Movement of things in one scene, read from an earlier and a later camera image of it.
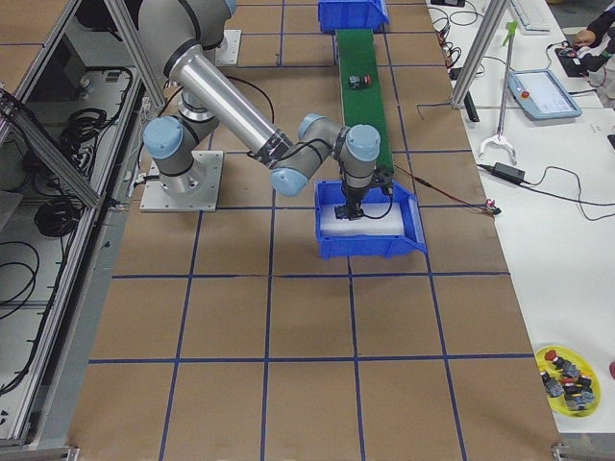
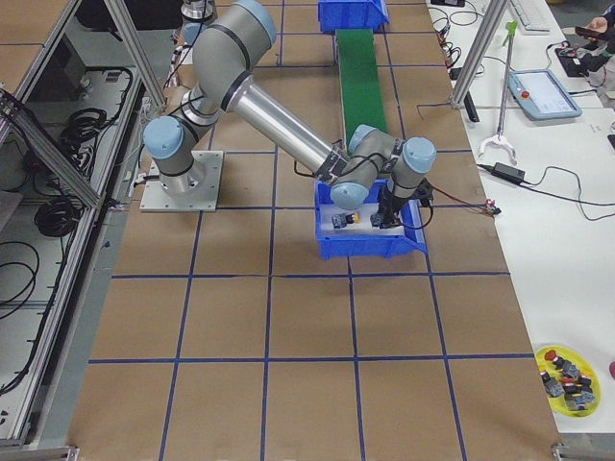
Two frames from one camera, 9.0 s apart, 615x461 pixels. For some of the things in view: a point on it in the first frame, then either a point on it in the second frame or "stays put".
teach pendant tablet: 541,95 stays put
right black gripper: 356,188 to 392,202
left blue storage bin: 352,14 stays put
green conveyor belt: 360,91 stays put
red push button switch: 357,82 to 386,217
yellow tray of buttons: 570,384 stays put
